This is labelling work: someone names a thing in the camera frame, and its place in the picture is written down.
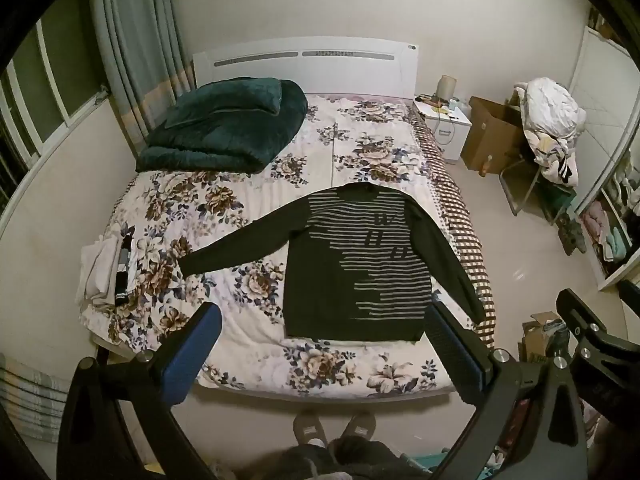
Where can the person's leg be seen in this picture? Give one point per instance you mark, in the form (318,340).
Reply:
(365,460)
(300,465)

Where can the white wardrobe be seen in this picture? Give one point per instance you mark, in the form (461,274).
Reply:
(612,200)

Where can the small open cardboard box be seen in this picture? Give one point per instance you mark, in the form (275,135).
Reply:
(540,340)

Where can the white framed window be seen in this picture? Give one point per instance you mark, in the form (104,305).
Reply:
(30,90)

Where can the pile of clothes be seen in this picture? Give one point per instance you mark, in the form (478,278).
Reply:
(552,110)

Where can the white bed headboard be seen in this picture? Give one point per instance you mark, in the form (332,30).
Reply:
(305,67)

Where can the white nightstand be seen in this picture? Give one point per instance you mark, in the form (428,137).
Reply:
(450,132)

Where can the brown checked bed sheet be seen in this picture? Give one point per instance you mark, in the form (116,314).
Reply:
(460,220)

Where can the dark striped sweater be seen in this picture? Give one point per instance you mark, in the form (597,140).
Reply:
(325,285)

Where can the dark green quilt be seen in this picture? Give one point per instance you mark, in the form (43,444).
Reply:
(225,125)

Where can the large cardboard box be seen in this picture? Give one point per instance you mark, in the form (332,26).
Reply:
(492,135)

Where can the person's left leg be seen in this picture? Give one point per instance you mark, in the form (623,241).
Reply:
(300,465)

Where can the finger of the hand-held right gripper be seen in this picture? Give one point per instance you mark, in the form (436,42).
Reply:
(595,327)

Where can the person's right slipper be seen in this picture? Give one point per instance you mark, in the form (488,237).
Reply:
(359,425)

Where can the pair of dark slippers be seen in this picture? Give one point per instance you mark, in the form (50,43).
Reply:
(572,235)

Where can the radiator with grille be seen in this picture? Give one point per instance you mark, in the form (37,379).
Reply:
(35,400)

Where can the metal folding chair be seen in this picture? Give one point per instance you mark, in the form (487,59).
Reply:
(520,185)

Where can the grey-green curtain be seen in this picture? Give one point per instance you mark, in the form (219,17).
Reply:
(140,50)

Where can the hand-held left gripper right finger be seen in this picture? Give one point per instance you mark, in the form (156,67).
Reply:
(450,345)

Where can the floral bed sheet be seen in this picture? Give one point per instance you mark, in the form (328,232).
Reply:
(240,280)

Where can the person's right leg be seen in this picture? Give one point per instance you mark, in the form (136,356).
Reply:
(365,460)

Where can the black and grey folded cloth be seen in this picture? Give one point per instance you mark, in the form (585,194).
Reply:
(123,270)

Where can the white folded cloth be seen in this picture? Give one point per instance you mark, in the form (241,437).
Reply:
(97,270)

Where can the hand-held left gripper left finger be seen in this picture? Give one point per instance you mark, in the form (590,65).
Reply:
(192,345)

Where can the beige table lamp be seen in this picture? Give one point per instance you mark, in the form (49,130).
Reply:
(447,87)

